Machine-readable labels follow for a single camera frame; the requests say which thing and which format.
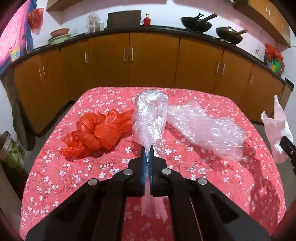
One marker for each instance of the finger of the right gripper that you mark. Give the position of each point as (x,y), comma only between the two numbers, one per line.
(290,150)

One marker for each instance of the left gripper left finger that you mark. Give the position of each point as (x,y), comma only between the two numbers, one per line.
(95,211)

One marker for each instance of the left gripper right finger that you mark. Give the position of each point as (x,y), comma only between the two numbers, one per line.
(200,211)

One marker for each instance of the white translucent plastic bag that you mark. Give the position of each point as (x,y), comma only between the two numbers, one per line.
(275,129)

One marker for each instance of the clear bubble wrap sheet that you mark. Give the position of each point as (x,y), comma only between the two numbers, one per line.
(222,136)

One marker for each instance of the red plastic bag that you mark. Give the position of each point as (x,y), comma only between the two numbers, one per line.
(96,131)
(35,20)

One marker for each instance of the clear plastic bag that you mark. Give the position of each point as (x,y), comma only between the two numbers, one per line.
(149,122)

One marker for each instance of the lower wooden kitchen cabinets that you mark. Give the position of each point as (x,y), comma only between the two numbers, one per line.
(46,81)

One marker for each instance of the red floral tablecloth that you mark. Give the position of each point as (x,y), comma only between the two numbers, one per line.
(253,183)

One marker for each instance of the black countertop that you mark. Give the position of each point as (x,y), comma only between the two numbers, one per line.
(153,29)

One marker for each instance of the orange bag with groceries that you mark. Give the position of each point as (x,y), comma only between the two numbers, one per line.
(273,59)

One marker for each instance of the black lidded wok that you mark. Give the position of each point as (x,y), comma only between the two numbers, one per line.
(230,35)

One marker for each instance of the upper right wooden cabinet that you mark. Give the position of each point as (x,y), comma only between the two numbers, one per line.
(267,16)

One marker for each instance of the wooden cabinet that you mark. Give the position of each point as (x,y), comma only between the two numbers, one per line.
(267,16)
(60,5)

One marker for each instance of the black wok with spatula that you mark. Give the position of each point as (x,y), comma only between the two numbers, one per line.
(197,24)

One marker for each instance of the colourful small box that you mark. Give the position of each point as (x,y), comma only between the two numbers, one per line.
(15,54)

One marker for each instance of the stacked green red basins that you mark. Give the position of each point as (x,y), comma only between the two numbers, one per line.
(58,36)

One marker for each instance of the clear bag with jars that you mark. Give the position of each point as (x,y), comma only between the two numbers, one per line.
(93,23)

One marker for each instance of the red bottle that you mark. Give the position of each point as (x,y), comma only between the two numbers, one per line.
(146,20)

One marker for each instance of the pink floral curtain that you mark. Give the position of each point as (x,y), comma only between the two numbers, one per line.
(17,34)

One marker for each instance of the dark cutting board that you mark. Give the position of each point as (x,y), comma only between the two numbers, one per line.
(124,19)

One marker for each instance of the hanging red plastic bag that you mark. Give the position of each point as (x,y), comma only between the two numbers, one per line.
(35,20)

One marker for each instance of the upper left wooden cabinet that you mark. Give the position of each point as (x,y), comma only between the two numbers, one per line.
(60,5)

